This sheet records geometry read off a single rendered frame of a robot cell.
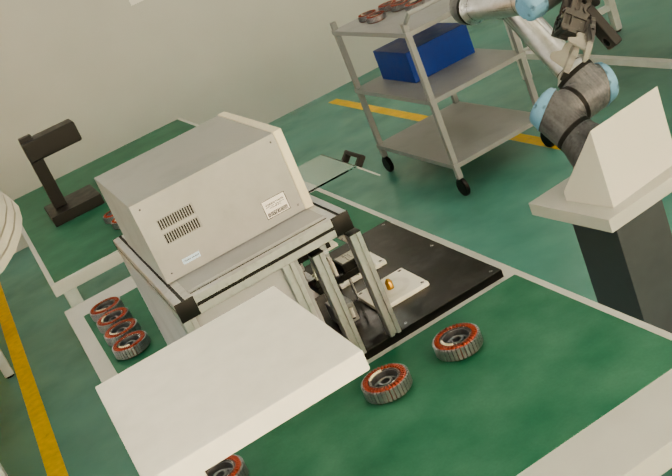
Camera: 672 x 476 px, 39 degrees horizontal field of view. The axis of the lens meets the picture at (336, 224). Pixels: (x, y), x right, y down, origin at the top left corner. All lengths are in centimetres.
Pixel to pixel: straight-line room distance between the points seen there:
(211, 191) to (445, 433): 75
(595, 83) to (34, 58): 538
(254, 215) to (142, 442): 91
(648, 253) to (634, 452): 109
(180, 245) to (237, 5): 576
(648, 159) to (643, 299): 40
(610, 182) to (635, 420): 90
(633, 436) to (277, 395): 71
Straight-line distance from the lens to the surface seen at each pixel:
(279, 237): 217
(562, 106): 272
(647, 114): 266
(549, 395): 195
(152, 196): 215
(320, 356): 141
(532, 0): 248
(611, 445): 180
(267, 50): 793
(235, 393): 142
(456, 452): 189
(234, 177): 219
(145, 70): 766
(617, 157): 259
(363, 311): 247
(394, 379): 217
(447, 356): 215
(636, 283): 276
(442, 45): 527
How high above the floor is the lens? 185
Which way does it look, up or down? 21 degrees down
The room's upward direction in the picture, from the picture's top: 23 degrees counter-clockwise
